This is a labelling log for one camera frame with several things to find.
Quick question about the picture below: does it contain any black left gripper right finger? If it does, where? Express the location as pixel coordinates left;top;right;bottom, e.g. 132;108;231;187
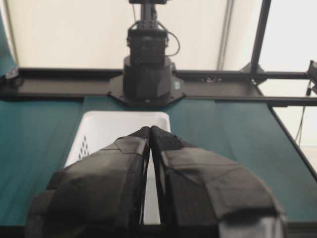
150;126;287;238

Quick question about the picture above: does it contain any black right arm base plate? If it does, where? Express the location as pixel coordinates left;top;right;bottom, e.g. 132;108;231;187
108;75;185;108

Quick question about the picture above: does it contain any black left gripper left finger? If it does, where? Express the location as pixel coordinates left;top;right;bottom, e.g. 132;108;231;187
26;127;150;238

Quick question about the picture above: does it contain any white plastic basket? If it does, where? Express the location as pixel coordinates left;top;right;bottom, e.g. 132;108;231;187
65;111;171;225

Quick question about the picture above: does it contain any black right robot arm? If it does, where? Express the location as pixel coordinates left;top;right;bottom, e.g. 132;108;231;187
123;0;172;100

